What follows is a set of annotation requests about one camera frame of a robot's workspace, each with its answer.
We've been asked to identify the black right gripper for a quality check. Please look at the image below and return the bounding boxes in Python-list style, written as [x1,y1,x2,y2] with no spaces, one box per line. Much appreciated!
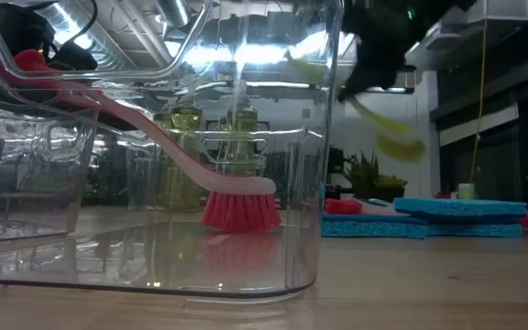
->
[336,27,419,105]

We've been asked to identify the yellow-green dish brush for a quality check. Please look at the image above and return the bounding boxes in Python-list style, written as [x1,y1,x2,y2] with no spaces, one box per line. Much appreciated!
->
[284,48,428,165]

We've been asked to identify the clear plastic bin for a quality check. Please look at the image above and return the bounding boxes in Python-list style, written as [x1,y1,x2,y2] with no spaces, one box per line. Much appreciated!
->
[125,129,272,213]
[0,105,101,244]
[0,0,347,304]

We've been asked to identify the red dish brush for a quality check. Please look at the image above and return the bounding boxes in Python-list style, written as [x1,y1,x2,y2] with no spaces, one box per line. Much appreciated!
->
[0,48,283,234]

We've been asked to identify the dark blue sponge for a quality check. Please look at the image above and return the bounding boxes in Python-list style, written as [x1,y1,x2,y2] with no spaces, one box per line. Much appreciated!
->
[321,213,430,240]

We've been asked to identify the light blue sponge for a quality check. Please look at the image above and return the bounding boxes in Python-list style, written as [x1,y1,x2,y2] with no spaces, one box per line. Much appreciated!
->
[394,197,528,220]

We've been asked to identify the long ceiling light strip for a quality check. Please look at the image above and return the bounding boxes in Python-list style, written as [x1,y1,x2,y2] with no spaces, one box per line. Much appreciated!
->
[245,80,415,95]

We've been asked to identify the bright ceiling light panel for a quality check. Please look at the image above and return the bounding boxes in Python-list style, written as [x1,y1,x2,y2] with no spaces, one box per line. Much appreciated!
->
[162,29,359,66]

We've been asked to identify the potted succulent plant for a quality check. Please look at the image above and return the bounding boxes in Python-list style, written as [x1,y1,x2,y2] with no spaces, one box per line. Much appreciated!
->
[340,149,411,204]

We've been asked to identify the pale green cup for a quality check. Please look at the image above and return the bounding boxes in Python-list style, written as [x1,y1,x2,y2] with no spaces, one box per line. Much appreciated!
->
[456,181,477,201]

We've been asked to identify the silver ventilation duct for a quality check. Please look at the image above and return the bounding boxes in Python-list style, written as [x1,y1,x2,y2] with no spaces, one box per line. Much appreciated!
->
[153,0,193,28]
[34,0,155,70]

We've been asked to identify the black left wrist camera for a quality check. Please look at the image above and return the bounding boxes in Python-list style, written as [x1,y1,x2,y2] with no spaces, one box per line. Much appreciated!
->
[52,41,99,73]

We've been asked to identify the yellow extension cord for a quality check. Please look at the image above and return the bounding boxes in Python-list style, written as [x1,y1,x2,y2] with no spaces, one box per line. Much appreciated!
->
[468,17,489,184]

